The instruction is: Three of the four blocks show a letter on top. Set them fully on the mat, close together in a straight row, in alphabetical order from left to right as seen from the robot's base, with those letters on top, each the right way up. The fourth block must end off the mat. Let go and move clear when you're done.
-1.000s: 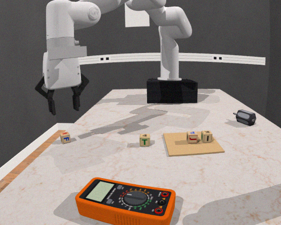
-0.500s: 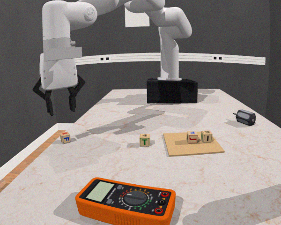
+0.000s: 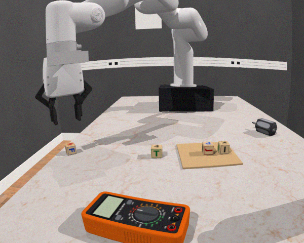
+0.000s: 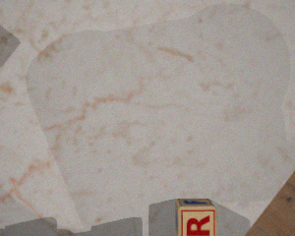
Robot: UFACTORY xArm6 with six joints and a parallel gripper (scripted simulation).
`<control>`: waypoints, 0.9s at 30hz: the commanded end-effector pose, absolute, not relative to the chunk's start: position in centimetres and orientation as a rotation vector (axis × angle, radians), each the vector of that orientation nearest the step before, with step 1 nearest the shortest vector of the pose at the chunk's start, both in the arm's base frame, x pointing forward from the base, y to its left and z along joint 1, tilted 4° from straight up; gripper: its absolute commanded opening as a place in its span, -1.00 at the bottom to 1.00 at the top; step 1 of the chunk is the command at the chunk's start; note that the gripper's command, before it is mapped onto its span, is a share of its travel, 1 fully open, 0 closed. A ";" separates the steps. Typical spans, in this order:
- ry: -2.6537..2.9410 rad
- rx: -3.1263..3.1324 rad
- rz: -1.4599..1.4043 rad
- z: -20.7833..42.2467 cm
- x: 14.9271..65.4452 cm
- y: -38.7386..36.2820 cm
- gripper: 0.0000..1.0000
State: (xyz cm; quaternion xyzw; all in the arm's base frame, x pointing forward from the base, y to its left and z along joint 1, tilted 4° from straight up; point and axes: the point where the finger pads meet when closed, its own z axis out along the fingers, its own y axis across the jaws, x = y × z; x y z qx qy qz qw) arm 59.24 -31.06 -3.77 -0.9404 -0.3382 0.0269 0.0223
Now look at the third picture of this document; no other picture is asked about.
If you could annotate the orange digital multimeter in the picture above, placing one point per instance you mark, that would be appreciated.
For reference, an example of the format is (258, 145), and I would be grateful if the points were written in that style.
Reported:
(130, 219)

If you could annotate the tan flat mat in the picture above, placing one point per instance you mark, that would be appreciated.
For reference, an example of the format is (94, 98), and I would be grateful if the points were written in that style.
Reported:
(191, 157)

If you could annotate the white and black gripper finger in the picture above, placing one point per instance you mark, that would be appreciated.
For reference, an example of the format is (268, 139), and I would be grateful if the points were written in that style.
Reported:
(79, 100)
(49, 104)

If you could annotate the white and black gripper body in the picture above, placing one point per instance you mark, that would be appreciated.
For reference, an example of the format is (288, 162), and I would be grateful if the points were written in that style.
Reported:
(62, 80)

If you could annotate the tan letter block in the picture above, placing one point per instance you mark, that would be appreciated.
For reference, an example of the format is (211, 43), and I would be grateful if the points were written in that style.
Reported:
(156, 151)
(223, 147)
(207, 148)

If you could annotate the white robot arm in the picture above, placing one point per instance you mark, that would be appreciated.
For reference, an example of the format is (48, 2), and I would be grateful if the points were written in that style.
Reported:
(64, 19)

